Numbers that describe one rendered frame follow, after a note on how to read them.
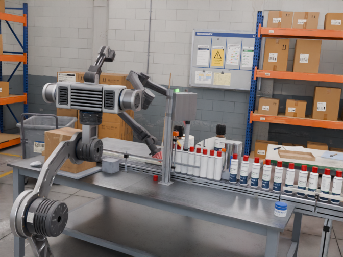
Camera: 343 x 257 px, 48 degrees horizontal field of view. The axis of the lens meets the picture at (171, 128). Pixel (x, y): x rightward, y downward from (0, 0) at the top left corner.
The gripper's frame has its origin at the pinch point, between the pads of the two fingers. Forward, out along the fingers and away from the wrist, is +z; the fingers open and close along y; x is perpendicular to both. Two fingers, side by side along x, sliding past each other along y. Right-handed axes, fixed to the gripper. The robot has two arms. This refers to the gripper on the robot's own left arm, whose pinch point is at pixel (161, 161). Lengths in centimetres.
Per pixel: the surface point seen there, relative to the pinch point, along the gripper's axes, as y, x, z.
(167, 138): -16.3, -23.4, -9.0
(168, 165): -15.7, -12.8, 6.6
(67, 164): -40, 45, -32
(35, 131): 98, 189, -124
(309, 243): 127, -20, 138
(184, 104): -12, -46, -22
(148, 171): -5.3, 10.7, 1.8
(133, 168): -5.2, 20.8, -6.5
